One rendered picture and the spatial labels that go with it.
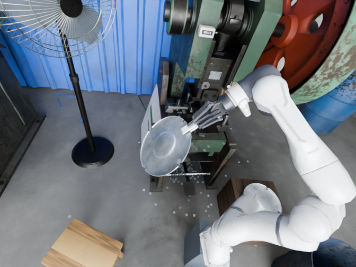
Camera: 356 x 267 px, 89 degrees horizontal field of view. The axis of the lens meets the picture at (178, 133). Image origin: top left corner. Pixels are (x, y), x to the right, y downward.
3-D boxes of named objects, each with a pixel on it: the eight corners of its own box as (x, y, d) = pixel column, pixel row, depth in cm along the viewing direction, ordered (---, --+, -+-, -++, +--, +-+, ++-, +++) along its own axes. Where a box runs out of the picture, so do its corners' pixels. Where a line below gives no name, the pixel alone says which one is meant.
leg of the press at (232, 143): (216, 189, 178) (265, 124, 113) (205, 189, 176) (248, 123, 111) (197, 123, 239) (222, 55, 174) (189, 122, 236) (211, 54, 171)
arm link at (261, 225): (293, 230, 71) (275, 272, 60) (238, 216, 91) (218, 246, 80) (283, 206, 69) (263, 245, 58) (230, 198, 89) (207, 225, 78)
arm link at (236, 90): (234, 78, 70) (222, 87, 71) (251, 98, 62) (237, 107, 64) (243, 96, 79) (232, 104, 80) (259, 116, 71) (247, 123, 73)
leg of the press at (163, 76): (162, 192, 167) (181, 121, 102) (150, 192, 164) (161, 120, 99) (157, 121, 227) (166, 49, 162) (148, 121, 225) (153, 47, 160)
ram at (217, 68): (219, 103, 121) (237, 61, 100) (197, 102, 118) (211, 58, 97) (212, 88, 133) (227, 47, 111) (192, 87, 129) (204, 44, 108)
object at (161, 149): (158, 190, 74) (157, 190, 73) (133, 151, 94) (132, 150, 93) (204, 136, 72) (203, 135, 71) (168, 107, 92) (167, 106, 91)
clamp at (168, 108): (187, 113, 137) (190, 102, 130) (165, 112, 134) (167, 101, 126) (186, 108, 141) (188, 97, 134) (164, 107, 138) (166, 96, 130)
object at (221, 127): (227, 131, 141) (229, 126, 136) (169, 130, 131) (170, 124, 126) (216, 106, 160) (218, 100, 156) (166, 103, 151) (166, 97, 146)
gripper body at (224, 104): (230, 99, 77) (212, 112, 80) (223, 88, 71) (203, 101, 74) (239, 111, 73) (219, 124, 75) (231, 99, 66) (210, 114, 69)
